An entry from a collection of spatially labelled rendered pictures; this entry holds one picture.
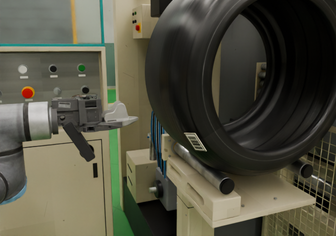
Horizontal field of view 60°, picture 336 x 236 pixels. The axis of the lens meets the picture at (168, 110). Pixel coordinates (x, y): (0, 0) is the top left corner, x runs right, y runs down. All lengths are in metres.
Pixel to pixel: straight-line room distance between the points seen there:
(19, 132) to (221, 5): 0.53
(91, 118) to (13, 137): 0.17
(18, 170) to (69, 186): 0.74
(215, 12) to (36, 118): 0.47
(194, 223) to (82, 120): 0.77
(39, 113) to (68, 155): 0.73
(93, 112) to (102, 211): 0.90
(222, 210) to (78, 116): 0.45
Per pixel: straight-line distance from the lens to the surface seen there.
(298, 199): 1.03
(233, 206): 0.86
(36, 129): 0.71
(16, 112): 0.72
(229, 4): 0.73
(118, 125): 0.74
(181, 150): 1.03
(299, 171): 0.98
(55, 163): 1.44
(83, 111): 0.72
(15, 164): 0.75
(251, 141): 1.11
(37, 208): 1.53
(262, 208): 0.95
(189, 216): 1.29
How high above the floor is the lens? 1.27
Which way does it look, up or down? 12 degrees down
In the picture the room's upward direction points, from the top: straight up
